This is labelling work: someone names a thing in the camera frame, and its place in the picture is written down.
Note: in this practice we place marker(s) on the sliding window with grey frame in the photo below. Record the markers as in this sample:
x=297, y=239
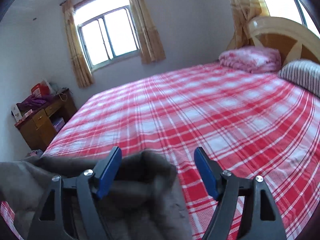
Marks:
x=107, y=37

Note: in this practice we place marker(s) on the beige patterned curtain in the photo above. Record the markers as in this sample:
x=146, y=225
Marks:
x=77, y=50
x=146, y=25

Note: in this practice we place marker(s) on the purple puffer garment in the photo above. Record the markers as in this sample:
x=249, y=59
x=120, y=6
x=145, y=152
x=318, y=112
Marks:
x=33, y=102

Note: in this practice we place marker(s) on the dark curtain rod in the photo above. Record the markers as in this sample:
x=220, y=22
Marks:
x=65, y=2

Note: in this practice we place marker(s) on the white box with green print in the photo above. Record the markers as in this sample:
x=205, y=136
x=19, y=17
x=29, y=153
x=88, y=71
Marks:
x=17, y=112

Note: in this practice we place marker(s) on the pile of clothes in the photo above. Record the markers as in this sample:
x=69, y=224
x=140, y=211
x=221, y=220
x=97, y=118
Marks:
x=33, y=153

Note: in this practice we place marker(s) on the striped pillow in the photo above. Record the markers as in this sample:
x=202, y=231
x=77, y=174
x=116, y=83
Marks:
x=302, y=76

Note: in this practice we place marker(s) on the red gift box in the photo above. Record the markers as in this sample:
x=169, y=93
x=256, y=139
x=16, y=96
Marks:
x=37, y=89

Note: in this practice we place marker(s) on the long yellow beige curtain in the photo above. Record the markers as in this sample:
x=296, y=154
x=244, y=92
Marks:
x=243, y=12

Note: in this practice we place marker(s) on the wooden bed headboard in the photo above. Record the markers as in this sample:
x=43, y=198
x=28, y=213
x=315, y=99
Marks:
x=282, y=41

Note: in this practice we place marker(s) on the brown wooden desk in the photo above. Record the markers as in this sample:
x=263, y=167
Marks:
x=42, y=127

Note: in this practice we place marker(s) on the flat pink box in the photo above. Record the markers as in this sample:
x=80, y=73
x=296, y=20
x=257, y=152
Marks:
x=24, y=118

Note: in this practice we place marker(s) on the stacked boxes under desk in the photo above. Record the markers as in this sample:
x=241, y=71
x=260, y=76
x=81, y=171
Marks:
x=58, y=124

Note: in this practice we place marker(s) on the grey puffer jacket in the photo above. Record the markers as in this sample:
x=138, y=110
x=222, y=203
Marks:
x=140, y=180

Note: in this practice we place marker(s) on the bed with red plaid sheet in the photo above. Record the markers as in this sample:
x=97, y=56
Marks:
x=212, y=130

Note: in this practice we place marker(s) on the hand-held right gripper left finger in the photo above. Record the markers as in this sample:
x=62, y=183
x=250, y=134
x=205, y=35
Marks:
x=108, y=172

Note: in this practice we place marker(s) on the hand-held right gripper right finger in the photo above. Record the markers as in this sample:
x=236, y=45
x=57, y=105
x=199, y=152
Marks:
x=206, y=172

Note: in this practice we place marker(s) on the folded pink floral quilt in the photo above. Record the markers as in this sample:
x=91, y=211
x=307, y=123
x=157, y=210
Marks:
x=250, y=58

